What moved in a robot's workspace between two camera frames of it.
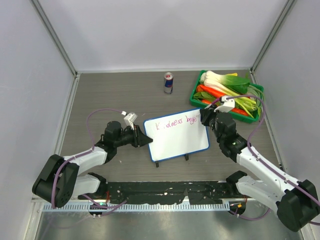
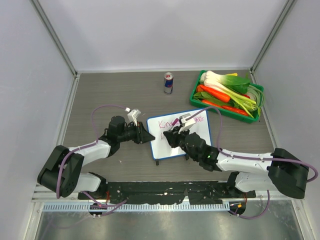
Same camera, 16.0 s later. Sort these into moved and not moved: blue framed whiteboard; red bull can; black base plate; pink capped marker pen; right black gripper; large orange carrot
Moved: right black gripper; pink capped marker pen
Not moved: large orange carrot; red bull can; blue framed whiteboard; black base plate
